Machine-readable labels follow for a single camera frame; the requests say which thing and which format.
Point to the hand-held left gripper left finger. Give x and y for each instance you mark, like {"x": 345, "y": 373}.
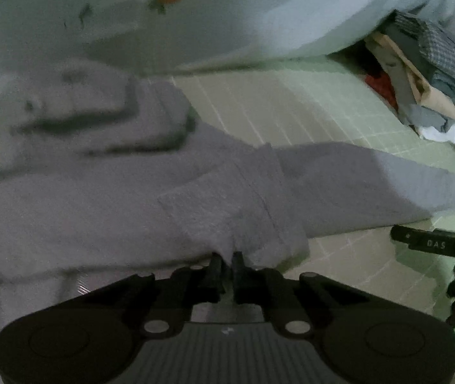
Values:
{"x": 213, "y": 276}

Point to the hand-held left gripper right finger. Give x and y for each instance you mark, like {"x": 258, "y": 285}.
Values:
{"x": 243, "y": 276}

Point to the grey zip jacket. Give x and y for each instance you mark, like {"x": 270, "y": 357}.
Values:
{"x": 103, "y": 204}

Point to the pile of folded clothes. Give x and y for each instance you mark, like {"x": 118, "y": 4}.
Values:
{"x": 425, "y": 92}
{"x": 425, "y": 119}

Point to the white folded cloth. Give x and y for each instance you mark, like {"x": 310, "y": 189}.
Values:
{"x": 440, "y": 134}

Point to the blue-grey folded cloth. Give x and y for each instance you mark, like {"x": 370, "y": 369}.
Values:
{"x": 447, "y": 84}

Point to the red cloth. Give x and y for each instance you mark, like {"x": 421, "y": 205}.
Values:
{"x": 380, "y": 84}

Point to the green checked bed sheet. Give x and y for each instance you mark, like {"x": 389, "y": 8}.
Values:
{"x": 291, "y": 100}

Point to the checked folded cloth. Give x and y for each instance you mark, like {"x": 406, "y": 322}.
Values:
{"x": 443, "y": 52}

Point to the carrot print light quilt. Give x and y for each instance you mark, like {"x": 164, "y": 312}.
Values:
{"x": 219, "y": 12}

